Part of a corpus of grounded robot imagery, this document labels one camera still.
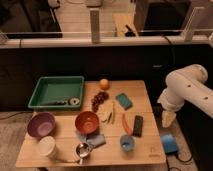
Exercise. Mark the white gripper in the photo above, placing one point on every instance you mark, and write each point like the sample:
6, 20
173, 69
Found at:
167, 118

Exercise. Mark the orange carrot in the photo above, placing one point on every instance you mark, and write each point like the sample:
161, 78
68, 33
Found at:
125, 125

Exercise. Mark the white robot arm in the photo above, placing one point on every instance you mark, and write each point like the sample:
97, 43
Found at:
185, 84

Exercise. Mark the red bowl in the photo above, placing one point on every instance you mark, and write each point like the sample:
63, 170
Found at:
87, 122

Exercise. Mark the purple bowl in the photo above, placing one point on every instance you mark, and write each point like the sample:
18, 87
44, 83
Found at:
41, 125

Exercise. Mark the teal sponge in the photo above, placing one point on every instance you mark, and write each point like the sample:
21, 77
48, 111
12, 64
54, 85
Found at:
124, 101

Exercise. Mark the small blue cup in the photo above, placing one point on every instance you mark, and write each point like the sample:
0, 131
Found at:
127, 143

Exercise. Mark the yellow banana toy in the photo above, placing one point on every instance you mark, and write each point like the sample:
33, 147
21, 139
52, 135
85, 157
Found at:
106, 112

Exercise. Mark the bunch of dark grapes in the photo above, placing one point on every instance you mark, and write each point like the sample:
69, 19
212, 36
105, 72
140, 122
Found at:
99, 99

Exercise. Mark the orange fruit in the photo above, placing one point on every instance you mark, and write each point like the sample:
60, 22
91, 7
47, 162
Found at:
104, 84

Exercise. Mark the blue grey cloth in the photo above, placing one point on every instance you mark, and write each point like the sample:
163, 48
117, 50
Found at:
93, 140

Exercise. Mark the tape roll in tray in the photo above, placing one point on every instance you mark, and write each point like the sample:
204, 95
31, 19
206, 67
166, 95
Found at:
73, 101

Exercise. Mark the black monitor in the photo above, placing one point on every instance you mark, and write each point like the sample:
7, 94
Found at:
160, 17

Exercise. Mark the dark tool in tray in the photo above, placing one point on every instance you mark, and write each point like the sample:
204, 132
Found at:
54, 103

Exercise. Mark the green plastic tray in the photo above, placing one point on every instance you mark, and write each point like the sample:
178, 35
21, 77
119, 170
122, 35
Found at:
57, 88

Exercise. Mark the white cup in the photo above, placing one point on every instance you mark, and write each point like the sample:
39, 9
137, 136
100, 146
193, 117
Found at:
47, 147

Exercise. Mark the grey post right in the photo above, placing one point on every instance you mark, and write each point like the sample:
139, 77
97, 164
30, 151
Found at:
192, 23

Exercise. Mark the grey post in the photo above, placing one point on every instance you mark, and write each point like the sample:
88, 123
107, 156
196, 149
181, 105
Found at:
95, 27
192, 23

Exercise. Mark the grey post left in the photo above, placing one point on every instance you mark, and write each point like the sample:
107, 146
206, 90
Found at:
95, 27

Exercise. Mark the white horizontal rail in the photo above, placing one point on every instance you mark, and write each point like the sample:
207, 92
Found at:
103, 41

